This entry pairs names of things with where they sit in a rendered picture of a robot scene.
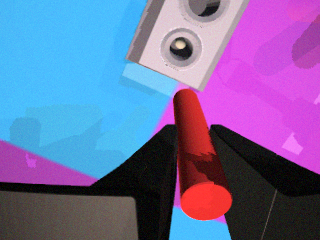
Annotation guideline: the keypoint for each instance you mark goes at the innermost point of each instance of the red peg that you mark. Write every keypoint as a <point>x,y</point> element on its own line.
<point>204,191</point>

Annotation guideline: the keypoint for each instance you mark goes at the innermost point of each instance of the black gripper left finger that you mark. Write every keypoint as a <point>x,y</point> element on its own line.
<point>134,202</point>

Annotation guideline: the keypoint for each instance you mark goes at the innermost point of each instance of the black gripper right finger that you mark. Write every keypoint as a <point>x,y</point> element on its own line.
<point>272,198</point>

